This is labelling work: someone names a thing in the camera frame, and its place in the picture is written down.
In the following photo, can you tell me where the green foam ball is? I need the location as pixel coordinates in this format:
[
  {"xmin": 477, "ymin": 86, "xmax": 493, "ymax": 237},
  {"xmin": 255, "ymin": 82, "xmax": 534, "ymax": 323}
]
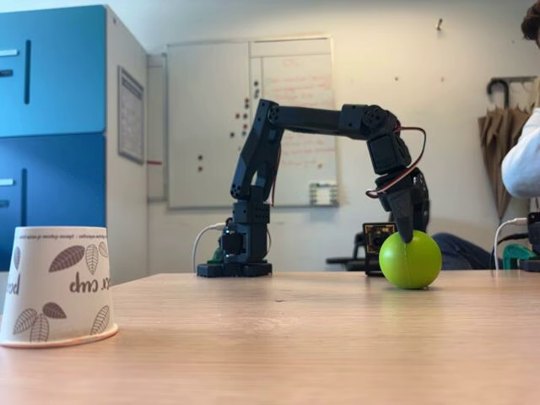
[{"xmin": 378, "ymin": 229, "xmax": 443, "ymax": 290}]

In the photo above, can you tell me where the leaf print paper cup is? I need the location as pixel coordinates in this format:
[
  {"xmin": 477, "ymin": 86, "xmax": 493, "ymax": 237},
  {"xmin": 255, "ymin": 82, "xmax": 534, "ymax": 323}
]
[{"xmin": 0, "ymin": 225, "xmax": 121, "ymax": 349}]

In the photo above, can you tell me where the black office chair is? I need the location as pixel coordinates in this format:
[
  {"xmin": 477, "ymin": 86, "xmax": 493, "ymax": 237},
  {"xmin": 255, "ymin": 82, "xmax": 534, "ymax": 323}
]
[{"xmin": 326, "ymin": 197, "xmax": 432, "ymax": 272}]

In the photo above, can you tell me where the beige folded umbrella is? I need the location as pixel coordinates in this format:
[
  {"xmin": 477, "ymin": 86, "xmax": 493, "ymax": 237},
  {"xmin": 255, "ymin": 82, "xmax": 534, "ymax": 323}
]
[{"xmin": 478, "ymin": 77, "xmax": 539, "ymax": 220}]

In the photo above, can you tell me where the green table clamp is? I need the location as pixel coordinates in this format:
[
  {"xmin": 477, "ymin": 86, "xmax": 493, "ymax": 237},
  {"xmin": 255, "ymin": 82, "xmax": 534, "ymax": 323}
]
[{"xmin": 503, "ymin": 242, "xmax": 540, "ymax": 270}]

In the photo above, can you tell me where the person in white shirt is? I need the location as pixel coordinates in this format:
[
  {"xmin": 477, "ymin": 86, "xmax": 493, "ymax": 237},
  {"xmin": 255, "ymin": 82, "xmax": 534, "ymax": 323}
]
[{"xmin": 432, "ymin": 0, "xmax": 540, "ymax": 271}]

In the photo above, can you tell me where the large whiteboard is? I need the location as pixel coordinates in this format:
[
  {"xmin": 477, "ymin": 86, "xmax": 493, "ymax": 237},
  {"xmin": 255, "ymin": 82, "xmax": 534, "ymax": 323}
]
[{"xmin": 166, "ymin": 36, "xmax": 341, "ymax": 211}]

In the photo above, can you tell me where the narrow white board panel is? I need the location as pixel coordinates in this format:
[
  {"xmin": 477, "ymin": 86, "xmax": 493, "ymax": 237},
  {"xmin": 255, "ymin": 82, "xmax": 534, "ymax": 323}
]
[{"xmin": 146, "ymin": 52, "xmax": 169, "ymax": 203}]

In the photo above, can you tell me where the framed notice sheet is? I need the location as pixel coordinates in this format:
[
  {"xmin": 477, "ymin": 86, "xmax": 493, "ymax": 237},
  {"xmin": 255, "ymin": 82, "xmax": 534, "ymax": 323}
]
[{"xmin": 116, "ymin": 65, "xmax": 147, "ymax": 165}]

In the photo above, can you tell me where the blue and white locker cabinet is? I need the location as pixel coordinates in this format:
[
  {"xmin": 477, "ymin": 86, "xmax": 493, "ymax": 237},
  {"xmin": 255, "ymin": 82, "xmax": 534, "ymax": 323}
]
[{"xmin": 0, "ymin": 4, "xmax": 149, "ymax": 292}]

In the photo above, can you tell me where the small camera module on stand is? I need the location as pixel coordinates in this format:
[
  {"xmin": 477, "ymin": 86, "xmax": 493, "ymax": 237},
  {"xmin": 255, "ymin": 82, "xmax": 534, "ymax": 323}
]
[{"xmin": 362, "ymin": 221, "xmax": 400, "ymax": 278}]

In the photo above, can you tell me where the red gripper servo cable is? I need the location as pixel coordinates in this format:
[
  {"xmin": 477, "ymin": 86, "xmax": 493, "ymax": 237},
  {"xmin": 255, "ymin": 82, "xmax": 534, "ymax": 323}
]
[{"xmin": 364, "ymin": 125, "xmax": 427, "ymax": 200}]

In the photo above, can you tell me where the white usb cable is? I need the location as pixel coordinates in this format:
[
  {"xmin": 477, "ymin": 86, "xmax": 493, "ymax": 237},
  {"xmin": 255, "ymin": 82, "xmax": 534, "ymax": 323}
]
[
  {"xmin": 192, "ymin": 222, "xmax": 231, "ymax": 273},
  {"xmin": 493, "ymin": 218, "xmax": 529, "ymax": 278}
]

